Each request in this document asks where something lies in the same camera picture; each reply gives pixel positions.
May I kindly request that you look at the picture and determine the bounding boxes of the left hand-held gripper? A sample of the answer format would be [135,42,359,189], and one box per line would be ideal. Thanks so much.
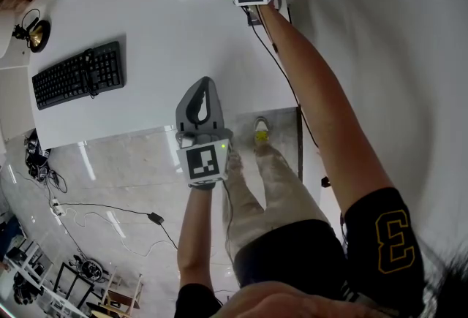
[175,76,235,191]

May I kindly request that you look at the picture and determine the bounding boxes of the person's left forearm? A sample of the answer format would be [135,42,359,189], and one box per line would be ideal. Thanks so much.
[176,184,228,292]

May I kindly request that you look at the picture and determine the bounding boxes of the person's right forearm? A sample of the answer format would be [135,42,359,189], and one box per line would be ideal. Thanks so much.
[255,1,396,214]

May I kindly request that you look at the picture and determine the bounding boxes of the person's white yellow shoe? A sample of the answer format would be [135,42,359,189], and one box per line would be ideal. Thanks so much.
[252,116,272,146]

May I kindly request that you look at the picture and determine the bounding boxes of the person's beige trousers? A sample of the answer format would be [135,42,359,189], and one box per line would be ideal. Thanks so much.
[221,143,331,268]

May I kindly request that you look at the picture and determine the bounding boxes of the black keyboard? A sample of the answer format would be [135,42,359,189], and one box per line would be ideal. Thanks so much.
[31,40,127,111]

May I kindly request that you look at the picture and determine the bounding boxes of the white power strip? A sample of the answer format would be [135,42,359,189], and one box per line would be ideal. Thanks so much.
[50,198,67,217]

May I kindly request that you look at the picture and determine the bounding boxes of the black and gold desk lamp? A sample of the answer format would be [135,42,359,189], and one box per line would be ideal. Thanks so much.
[11,8,52,54]

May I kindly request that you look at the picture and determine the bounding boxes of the wooden chair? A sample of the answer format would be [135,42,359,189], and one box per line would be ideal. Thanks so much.
[97,271,144,318]

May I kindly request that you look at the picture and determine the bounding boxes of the person's black shirt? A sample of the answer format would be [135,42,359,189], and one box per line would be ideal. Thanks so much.
[174,186,429,318]

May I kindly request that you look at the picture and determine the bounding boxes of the white metal rack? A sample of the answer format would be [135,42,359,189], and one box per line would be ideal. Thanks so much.
[0,238,88,318]

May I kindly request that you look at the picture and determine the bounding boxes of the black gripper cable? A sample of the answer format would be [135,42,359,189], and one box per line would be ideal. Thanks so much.
[241,5,320,149]

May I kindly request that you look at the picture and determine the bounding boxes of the thin grey gripper cable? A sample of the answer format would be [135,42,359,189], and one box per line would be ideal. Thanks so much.
[221,181,235,262]

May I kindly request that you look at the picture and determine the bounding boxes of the black floor cable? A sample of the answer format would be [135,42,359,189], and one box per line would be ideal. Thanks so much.
[60,201,179,251]

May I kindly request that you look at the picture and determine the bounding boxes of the tangle of black cables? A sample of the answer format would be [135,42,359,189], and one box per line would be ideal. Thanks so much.
[23,129,69,194]

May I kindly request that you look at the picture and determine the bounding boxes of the black metal frame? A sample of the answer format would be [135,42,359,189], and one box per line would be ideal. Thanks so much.
[52,261,97,311]

